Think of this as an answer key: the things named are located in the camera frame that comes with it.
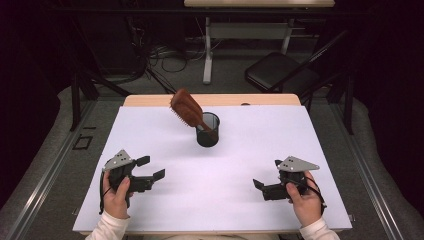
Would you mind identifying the white-legged desk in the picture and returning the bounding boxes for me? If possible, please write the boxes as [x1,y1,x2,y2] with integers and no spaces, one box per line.
[183,0,336,85]

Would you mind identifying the aluminium floor rail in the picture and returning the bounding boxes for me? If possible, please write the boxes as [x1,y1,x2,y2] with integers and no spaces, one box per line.
[0,99,98,240]
[328,103,406,240]

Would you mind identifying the wooden hairbrush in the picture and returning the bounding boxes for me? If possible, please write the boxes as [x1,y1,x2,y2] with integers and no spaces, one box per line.
[169,88,218,141]

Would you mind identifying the black folding chair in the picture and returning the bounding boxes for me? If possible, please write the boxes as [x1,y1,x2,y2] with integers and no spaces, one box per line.
[244,29,351,95]

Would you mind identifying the black mesh pen holder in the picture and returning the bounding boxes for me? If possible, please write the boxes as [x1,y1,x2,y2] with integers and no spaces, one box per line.
[195,111,221,148]

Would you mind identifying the black metal stand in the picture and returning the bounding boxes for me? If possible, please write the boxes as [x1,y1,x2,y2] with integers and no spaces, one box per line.
[299,66,355,136]
[68,16,132,132]

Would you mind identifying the person's right hand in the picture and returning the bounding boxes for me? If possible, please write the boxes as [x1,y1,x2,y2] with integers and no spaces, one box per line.
[285,171,324,228]

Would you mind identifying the bundle of floor cables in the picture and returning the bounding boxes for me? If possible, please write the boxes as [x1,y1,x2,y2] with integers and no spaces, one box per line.
[126,16,208,95]

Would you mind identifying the black gripper cord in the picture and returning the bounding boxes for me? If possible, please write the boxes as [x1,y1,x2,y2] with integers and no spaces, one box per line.
[293,176,328,215]
[98,169,113,215]

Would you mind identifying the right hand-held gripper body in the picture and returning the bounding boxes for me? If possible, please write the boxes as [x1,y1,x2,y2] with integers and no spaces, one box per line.
[263,155,320,202]

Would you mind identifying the white table sheet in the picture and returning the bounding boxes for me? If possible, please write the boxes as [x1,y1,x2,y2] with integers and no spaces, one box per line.
[72,105,353,233]

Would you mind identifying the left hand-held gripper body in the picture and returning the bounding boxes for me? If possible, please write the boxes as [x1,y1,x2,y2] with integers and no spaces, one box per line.
[102,149,155,193]

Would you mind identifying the person's left hand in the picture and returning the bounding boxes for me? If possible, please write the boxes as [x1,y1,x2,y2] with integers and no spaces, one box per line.
[102,173,132,220]

